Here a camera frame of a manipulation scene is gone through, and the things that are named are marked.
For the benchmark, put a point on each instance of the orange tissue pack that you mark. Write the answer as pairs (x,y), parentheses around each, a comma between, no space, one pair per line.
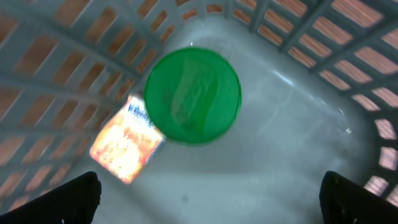
(127,141)

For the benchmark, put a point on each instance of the grey plastic basket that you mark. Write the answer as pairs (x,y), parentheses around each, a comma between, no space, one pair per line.
(319,85)

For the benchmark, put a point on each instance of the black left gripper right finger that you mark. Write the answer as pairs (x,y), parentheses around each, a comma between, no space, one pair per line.
(344,202)

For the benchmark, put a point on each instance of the green lid jar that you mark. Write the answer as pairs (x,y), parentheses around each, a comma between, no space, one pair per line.
(193,95)

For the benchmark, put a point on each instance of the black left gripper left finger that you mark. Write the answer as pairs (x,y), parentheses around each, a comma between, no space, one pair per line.
(73,202)

